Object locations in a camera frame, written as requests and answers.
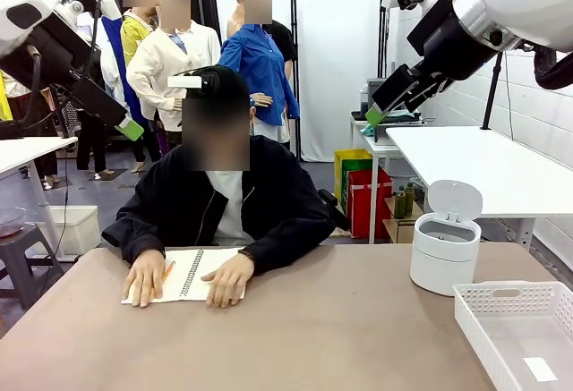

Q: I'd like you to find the mannequin in cream jacket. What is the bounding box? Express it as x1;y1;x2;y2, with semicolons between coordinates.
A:
126;0;223;173

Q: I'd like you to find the black office chair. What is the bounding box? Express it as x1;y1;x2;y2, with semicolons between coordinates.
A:
316;187;351;232

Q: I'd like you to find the white spiral notebook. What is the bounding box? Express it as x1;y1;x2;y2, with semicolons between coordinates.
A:
120;247;247;306

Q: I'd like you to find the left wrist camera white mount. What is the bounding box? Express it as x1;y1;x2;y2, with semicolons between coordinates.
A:
66;0;123;23

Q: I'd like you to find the dark green cloth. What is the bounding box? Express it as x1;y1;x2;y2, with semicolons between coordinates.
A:
373;108;424;124

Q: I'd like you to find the person's left hand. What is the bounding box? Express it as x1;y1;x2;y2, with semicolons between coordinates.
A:
200;254;255;310

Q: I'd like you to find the person's right forearm black sleeve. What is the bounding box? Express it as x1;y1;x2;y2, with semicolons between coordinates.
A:
101;211;167;271

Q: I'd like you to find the black baseball cap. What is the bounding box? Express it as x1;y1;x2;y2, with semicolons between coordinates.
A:
174;64;251;101

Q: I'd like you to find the red storage box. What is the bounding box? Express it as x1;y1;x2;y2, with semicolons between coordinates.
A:
346;167;395;240

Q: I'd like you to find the mannequin in black shirt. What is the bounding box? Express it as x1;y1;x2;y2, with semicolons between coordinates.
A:
268;19;297;92

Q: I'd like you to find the glass bowl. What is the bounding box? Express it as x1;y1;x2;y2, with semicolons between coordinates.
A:
0;207;28;240

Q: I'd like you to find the small white paper slip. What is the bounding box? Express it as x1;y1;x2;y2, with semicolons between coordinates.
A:
522;356;560;383

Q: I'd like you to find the white perforated plastic basket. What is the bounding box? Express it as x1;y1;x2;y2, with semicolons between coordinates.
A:
451;280;573;391

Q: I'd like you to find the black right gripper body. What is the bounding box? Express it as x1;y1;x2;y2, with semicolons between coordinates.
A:
406;0;501;81

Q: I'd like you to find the yellow and green bag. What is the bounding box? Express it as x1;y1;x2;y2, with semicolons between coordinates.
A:
334;148;375;216

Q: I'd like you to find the person's left forearm black sleeve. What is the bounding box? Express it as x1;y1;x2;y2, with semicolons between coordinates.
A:
236;225;335;276

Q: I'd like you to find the white backdrop sheet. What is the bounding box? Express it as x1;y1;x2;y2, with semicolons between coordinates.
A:
214;0;387;163

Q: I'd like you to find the black corrugated cable conduit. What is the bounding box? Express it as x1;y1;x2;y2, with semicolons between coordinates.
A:
532;44;573;91

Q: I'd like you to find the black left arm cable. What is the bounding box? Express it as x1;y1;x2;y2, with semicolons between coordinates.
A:
20;46;44;126

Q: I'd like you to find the mannequin in blue shirt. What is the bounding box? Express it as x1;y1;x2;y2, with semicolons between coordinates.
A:
218;0;300;150

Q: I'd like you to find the wooden shelf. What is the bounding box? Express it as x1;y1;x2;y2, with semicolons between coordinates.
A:
382;196;425;244

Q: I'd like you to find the white storage bin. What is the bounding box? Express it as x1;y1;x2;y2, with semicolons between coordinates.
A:
33;205;102;258

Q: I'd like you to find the head-mounted camera white box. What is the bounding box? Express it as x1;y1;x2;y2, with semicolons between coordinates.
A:
167;68;223;97

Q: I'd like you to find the mannequin in yellow shirt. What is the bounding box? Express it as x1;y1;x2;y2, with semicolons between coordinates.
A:
119;0;158;68

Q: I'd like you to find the grey plastic stool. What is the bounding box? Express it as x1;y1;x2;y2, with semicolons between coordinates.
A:
0;224;64;311

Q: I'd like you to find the blue hanging cloth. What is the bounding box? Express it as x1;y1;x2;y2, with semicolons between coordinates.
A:
101;14;135;119

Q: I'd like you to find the person's right hand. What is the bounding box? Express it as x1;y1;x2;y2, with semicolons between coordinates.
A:
123;250;167;308

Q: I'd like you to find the yellow cloth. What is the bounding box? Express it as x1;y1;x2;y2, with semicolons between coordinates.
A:
0;71;14;123

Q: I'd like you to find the large white table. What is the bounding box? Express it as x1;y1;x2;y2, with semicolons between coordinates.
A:
385;125;573;258

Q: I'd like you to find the grey box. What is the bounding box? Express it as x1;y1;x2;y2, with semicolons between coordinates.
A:
365;77;389;106

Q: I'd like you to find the white lidded trash bin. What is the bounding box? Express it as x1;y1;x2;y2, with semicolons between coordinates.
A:
409;179;483;297

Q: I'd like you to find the mannequin in white shirt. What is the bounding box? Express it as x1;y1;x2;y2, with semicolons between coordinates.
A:
75;10;129;175

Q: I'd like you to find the person in black jacket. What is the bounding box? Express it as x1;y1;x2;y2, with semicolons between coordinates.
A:
101;64;336;310

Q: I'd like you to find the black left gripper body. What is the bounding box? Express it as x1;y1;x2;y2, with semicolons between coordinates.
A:
0;9;102;93

